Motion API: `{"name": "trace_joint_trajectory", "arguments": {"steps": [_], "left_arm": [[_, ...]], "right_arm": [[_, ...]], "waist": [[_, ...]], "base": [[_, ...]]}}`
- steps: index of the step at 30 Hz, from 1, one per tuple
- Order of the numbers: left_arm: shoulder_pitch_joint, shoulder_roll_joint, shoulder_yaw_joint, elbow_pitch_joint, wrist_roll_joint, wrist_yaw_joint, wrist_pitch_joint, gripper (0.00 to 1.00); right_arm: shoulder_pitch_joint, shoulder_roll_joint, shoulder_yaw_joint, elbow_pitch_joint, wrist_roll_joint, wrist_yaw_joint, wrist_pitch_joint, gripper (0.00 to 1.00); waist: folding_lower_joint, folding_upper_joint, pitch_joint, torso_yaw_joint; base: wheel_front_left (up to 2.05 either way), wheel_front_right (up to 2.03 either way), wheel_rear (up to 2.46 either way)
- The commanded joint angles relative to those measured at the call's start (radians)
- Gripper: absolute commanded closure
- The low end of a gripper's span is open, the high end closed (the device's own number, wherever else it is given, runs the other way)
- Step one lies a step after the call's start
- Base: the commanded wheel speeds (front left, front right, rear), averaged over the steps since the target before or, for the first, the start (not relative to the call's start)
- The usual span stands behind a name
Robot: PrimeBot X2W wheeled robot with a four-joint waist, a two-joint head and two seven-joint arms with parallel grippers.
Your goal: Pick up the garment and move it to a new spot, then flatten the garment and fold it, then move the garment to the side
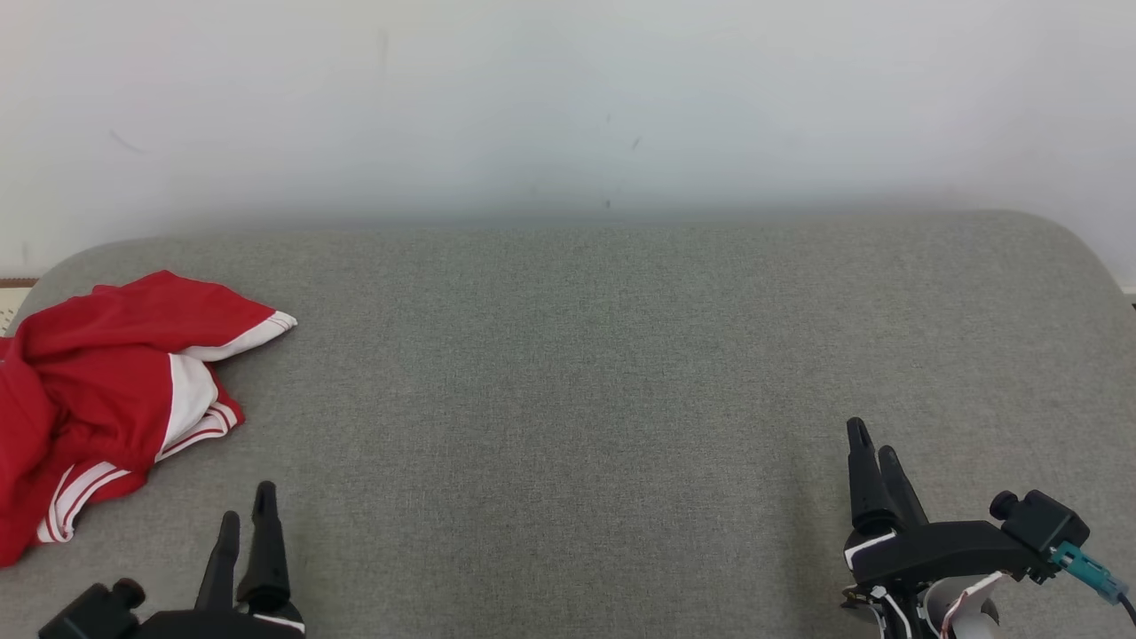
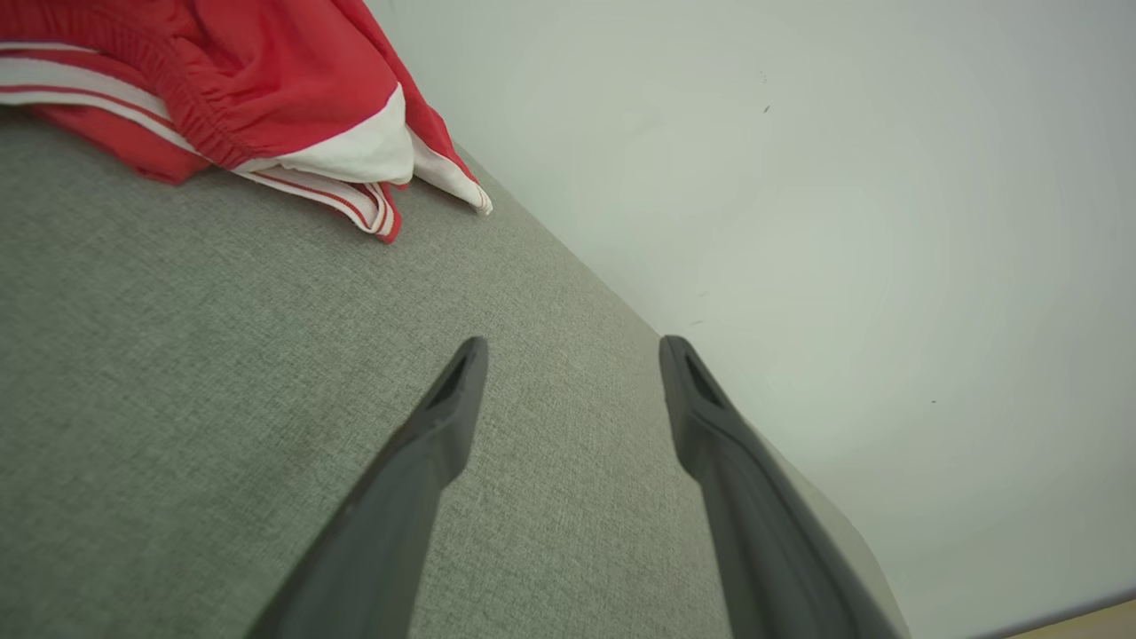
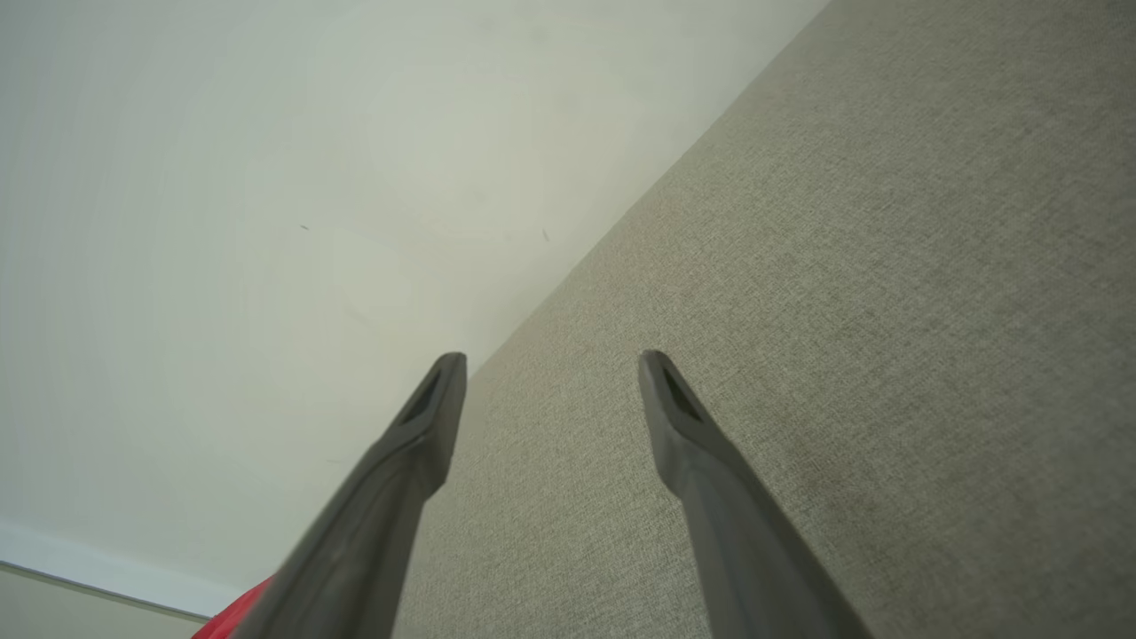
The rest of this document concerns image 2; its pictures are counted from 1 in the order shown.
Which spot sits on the red basketball jersey white sleeves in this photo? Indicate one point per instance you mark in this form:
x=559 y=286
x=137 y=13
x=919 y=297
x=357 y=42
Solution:
x=133 y=146

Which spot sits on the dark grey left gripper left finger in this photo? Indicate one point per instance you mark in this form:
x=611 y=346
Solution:
x=382 y=532

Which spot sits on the red basketball shorts white hem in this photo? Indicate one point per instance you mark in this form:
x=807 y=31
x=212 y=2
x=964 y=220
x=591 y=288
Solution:
x=284 y=71

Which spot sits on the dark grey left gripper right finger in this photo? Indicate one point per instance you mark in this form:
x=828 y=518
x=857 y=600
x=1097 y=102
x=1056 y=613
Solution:
x=763 y=532

